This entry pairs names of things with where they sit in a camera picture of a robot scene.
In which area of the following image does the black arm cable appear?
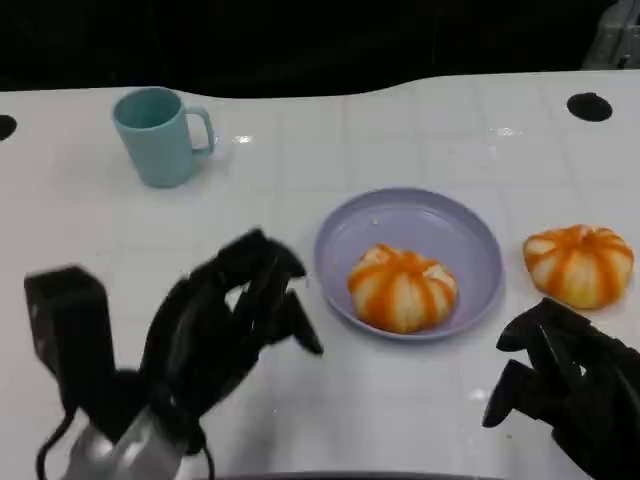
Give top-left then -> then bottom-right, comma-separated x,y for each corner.
35,409 -> 84,480

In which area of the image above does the dark robot torso edge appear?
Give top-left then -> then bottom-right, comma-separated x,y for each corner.
214,471 -> 441,480

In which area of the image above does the orange white toy bread roll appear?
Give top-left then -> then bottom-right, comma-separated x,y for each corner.
522,224 -> 635,310
347,243 -> 459,335

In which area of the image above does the lilac plate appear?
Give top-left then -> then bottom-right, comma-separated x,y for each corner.
313,187 -> 504,342

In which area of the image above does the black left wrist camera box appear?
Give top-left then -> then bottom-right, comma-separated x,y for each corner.
23,266 -> 144,444

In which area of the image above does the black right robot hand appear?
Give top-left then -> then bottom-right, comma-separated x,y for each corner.
481,298 -> 640,480

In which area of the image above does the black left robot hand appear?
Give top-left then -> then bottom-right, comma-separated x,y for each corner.
137,228 -> 325,454

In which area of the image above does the pale green mug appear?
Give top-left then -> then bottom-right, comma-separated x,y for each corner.
111,87 -> 220,189

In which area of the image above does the grey background machine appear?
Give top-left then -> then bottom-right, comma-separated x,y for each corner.
582,0 -> 640,69

